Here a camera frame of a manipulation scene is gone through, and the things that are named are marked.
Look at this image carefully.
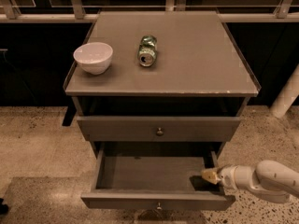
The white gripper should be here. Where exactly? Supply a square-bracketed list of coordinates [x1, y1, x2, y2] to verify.
[201, 165, 242, 189]

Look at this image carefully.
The grey drawer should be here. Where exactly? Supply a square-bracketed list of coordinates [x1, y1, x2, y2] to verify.
[81, 142, 235, 211]
[78, 116, 241, 142]

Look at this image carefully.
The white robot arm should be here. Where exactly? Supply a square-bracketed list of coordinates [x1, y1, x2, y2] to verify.
[201, 160, 299, 203]

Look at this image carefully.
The grey drawer cabinet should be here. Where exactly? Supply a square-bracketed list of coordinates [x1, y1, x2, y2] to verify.
[63, 10, 262, 161]

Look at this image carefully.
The white cylindrical pole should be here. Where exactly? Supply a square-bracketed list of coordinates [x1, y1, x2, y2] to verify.
[270, 64, 299, 119]

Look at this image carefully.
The green soda can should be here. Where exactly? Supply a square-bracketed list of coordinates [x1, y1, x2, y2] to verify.
[137, 35, 157, 67]

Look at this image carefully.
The white bowl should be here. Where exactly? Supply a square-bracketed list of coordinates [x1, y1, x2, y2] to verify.
[73, 42, 113, 75]

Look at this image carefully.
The black object at floor edge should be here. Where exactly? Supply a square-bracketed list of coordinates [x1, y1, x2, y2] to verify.
[0, 199, 8, 215]

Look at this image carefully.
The metal window railing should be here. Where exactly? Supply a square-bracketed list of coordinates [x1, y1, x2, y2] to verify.
[0, 0, 299, 22]

